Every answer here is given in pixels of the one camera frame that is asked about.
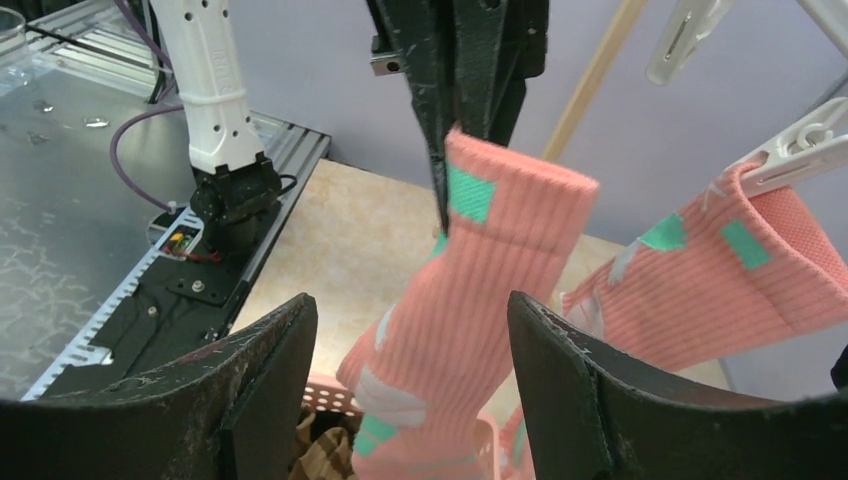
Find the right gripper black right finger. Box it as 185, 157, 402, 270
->
508, 291, 847, 479

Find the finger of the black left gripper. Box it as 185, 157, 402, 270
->
368, 0, 454, 232
453, 0, 528, 146

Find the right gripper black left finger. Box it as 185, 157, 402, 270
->
1, 293, 318, 479

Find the pink sock with teal spots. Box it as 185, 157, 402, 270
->
505, 162, 847, 479

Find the white plastic clip hanger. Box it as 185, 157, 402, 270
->
645, 1, 847, 198

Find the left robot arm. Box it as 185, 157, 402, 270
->
153, 1, 550, 252

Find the pile of socks in basket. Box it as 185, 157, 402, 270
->
288, 404, 361, 480

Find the pink plastic basket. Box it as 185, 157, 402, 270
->
302, 373, 502, 480

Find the wooden clothes rack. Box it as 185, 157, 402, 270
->
542, 0, 648, 162

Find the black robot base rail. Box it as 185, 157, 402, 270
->
22, 117, 331, 401

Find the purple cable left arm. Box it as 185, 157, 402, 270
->
109, 0, 187, 215

